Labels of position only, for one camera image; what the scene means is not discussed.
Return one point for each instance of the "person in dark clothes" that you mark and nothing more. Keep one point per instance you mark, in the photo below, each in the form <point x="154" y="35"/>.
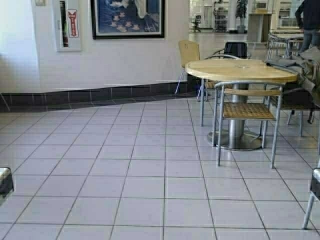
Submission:
<point x="308" y="20"/>

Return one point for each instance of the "round wooden cafe table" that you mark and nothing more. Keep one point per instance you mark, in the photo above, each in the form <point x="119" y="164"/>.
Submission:
<point x="239" y="73"/>

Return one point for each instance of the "framed blue picture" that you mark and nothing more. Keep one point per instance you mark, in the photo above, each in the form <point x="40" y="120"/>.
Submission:
<point x="127" y="19"/>

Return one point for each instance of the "metal armchair at right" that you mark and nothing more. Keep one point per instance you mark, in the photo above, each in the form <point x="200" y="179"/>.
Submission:
<point x="295" y="98"/>

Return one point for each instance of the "wooden chair by wall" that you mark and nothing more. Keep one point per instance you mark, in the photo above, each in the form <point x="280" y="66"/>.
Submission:
<point x="189" y="58"/>

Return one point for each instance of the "metal wicker armchair front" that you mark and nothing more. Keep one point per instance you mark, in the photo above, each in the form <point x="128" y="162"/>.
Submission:
<point x="247" y="110"/>

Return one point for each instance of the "potted plant in background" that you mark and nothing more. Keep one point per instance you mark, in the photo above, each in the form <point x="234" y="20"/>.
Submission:
<point x="241" y="11"/>

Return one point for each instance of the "fire extinguisher wall cabinet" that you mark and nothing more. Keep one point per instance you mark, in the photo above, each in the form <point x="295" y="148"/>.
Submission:
<point x="66" y="25"/>

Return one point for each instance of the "robot base left corner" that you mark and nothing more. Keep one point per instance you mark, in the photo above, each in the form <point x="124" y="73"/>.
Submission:
<point x="6" y="182"/>

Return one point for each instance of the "grey jacket on table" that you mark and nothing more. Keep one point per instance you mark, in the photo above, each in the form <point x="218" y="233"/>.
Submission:
<point x="306" y="65"/>

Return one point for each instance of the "black chair behind table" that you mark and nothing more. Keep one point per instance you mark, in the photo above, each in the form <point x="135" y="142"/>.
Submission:
<point x="232" y="50"/>

